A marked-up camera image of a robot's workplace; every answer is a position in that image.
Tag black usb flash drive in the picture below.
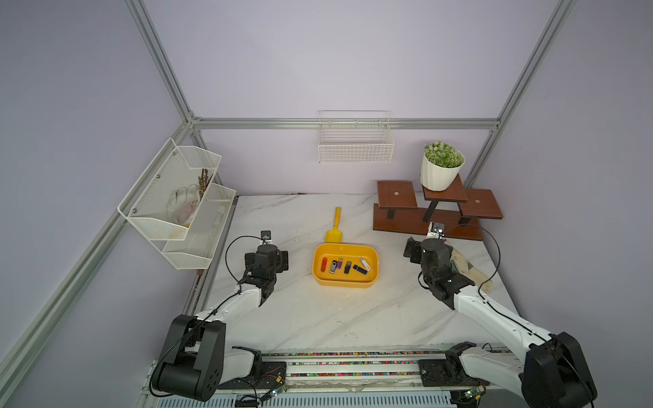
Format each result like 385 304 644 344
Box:
353 265 368 275

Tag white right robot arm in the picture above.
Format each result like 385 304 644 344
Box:
404 237 598 407

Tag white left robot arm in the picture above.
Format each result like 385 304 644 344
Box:
148 242 289 402

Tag yellow storage box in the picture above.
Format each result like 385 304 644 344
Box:
312 243 379 288

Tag beige work glove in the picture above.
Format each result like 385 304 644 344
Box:
452 249 495 293

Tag brown wooden tiered stand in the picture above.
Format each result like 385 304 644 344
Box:
372 176 503 241

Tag yellow plastic scoop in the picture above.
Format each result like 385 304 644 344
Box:
325 207 343 243

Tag white pot green plant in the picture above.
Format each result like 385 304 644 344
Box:
420 141 466 191

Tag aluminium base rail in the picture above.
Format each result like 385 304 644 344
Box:
136 342 525 407

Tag white mesh wall shelf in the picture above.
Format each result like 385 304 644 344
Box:
117 139 236 270

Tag white wire wall basket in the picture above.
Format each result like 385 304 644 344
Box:
318 110 395 163

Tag aluminium frame profile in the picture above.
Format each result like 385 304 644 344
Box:
1 1 555 407

